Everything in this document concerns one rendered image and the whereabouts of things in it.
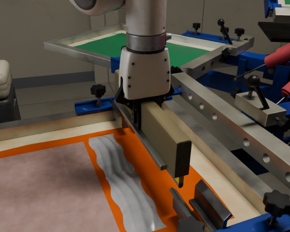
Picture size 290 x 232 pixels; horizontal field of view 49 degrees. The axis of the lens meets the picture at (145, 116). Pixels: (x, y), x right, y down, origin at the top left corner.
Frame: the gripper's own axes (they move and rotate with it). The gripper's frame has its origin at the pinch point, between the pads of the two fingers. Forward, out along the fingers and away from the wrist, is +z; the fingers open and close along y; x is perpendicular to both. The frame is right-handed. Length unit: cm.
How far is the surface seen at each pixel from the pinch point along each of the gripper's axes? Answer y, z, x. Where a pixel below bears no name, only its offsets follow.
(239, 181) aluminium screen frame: -15.9, 11.2, 14.8
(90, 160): 11.3, 14.1, -7.2
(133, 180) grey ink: 4.2, 13.3, 4.2
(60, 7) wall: -21, 27, -297
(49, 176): 21.4, 14.1, -4.9
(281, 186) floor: -123, 109, -62
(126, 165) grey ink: 3.8, 13.6, -1.9
